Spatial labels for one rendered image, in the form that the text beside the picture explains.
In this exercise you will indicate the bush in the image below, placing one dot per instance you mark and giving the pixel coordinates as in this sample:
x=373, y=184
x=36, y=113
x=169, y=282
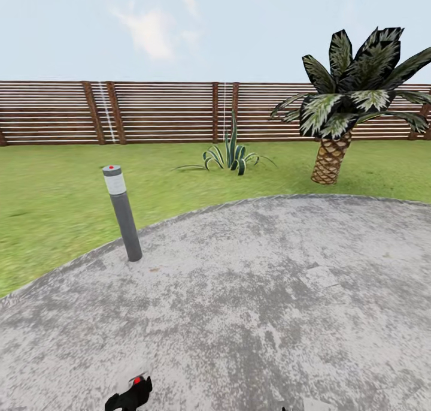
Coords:
x=235, y=154
x=354, y=91

